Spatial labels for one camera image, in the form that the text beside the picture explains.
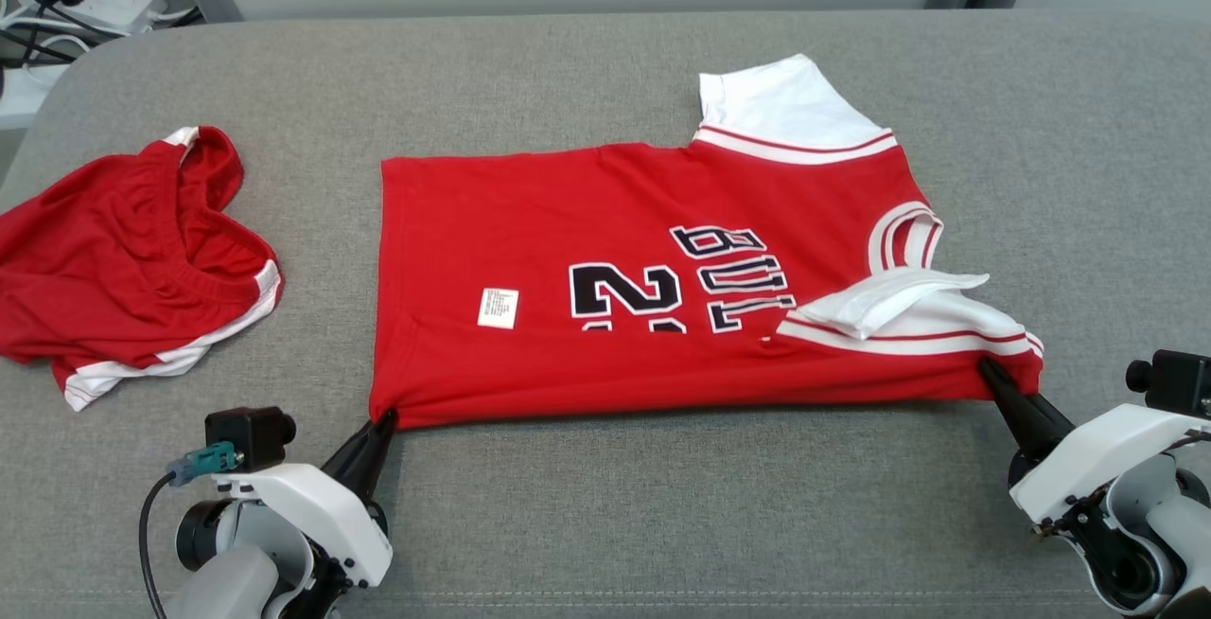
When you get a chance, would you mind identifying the grey fabric sofa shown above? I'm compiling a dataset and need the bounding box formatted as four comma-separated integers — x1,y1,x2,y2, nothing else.
0,11,1211,619

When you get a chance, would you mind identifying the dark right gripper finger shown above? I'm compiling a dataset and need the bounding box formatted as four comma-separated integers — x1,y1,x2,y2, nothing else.
977,357,1077,469

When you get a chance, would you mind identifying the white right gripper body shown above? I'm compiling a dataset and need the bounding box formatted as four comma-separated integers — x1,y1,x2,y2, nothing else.
1008,401,1202,530

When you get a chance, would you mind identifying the red white jersey shirt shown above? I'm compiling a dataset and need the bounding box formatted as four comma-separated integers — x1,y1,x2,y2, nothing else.
369,53,1044,431

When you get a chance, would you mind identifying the white floor cable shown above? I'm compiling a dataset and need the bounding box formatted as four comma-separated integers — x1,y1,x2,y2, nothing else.
0,0,96,62

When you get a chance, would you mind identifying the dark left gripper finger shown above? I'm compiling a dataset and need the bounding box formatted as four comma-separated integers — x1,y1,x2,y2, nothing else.
322,408,399,506

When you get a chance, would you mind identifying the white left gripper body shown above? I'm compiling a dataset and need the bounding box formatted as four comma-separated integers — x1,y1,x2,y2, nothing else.
213,463,394,592

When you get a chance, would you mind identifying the red shorts white stripe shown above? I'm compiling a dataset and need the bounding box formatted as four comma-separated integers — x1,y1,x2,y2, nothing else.
0,125,283,412

